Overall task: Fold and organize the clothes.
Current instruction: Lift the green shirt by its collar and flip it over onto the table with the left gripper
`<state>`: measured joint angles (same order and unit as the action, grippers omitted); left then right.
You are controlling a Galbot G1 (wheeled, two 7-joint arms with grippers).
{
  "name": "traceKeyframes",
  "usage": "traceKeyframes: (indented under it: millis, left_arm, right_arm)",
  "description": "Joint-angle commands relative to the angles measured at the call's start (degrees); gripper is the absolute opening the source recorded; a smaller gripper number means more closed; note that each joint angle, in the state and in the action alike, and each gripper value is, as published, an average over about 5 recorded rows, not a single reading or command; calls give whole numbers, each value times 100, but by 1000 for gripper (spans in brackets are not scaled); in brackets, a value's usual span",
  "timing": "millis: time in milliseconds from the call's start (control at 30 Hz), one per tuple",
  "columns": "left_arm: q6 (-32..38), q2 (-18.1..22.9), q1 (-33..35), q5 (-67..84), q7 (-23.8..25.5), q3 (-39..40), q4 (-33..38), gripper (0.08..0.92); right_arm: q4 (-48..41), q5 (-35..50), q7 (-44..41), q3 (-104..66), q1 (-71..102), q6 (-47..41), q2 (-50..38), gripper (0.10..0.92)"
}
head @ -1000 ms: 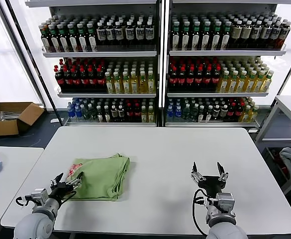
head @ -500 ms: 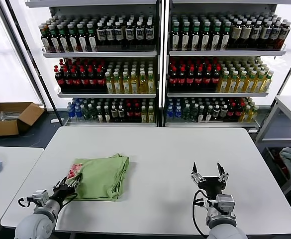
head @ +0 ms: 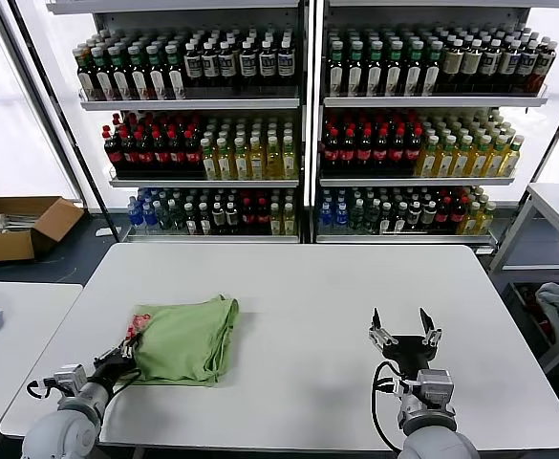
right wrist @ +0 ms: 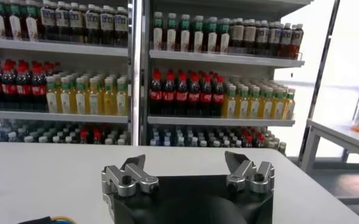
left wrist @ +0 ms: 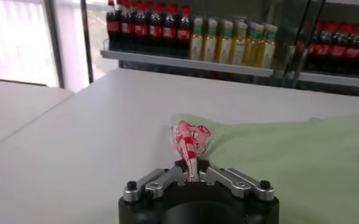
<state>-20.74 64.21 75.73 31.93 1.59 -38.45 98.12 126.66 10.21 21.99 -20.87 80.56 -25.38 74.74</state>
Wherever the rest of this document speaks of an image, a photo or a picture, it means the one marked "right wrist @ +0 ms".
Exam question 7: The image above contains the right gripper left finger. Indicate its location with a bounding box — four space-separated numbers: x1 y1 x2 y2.
101 154 160 198

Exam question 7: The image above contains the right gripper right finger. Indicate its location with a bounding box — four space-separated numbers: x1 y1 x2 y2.
224 151 275 194

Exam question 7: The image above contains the white metal shelf rack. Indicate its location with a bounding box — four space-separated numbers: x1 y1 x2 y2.
0 0 142 146
139 0 314 149

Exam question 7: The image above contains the yellow juice bottle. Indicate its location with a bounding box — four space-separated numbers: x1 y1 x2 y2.
74 77 87 115
59 76 74 114
270 88 285 120
221 85 237 119
116 78 129 116
102 77 116 116
235 86 249 119
88 77 102 116
46 75 59 114
282 88 296 121
248 86 261 119
260 87 274 120

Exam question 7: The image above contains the black diagonal window bar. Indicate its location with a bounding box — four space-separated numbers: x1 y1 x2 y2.
297 0 342 159

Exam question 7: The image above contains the dark bottle beige label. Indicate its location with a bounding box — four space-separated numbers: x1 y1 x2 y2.
230 18 245 55
243 19 257 56

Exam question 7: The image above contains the reddish tea bottle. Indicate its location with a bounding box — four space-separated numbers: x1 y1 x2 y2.
290 23 305 60

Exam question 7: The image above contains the grey metal frame table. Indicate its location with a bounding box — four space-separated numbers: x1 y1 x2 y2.
299 117 359 176

